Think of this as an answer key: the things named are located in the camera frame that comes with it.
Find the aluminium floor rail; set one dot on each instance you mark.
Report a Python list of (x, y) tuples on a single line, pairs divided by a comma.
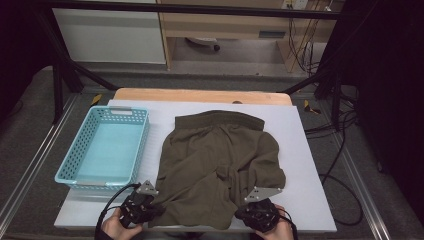
[(33, 163), (375, 218)]

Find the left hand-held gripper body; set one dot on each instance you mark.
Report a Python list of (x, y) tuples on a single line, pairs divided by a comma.
[(136, 210)]

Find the black metal stand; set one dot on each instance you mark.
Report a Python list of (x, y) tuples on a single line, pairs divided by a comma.
[(57, 93), (336, 100)]

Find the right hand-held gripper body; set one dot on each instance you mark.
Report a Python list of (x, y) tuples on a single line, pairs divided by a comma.
[(258, 215)]

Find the person's left hand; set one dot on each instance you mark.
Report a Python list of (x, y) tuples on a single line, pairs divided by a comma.
[(115, 230)]

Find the light wooden desk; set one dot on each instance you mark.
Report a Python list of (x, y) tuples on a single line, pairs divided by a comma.
[(226, 25)]

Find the olive green pants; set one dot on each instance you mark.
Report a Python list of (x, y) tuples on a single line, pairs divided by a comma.
[(213, 156)]

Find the white cabinet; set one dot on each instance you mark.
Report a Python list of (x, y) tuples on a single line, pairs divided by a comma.
[(110, 36)]

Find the chair base with castor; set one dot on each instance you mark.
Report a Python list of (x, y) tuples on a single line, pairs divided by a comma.
[(203, 41)]

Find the yellow black tape piece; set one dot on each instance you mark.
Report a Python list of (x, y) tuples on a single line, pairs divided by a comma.
[(310, 107), (96, 99)]

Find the light blue plastic basket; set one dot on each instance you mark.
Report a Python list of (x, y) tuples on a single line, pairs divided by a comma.
[(110, 150)]

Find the black metal crossbar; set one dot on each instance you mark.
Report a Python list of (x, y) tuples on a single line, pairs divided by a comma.
[(200, 9)]

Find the white power strip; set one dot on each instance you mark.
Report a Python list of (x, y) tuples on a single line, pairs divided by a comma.
[(295, 4)]

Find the person's right hand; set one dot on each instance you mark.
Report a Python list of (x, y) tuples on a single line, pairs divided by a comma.
[(281, 233)]

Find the black curtain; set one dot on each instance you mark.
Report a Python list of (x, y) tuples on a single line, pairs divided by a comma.
[(16, 50), (393, 83)]

